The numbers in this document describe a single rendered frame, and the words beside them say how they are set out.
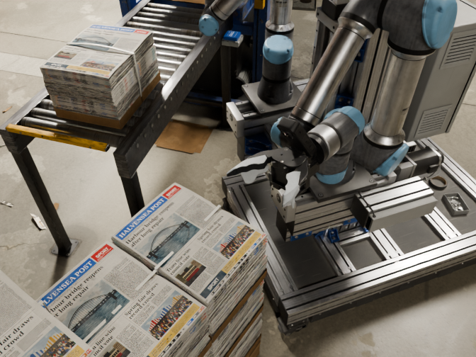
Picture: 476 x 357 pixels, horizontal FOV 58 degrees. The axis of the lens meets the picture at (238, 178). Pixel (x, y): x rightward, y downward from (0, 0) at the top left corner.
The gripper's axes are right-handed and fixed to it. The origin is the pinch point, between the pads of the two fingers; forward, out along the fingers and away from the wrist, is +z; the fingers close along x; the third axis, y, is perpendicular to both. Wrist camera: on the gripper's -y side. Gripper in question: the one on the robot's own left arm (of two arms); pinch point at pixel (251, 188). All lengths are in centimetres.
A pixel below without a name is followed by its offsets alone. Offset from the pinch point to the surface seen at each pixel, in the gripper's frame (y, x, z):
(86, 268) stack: 35, 43, 25
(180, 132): 102, 165, -94
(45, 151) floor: 96, 213, -20
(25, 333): 15, 18, 45
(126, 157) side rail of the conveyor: 35, 78, -12
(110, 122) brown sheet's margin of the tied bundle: 28, 93, -17
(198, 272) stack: 38.2, 20.1, 4.3
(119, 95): 18, 91, -22
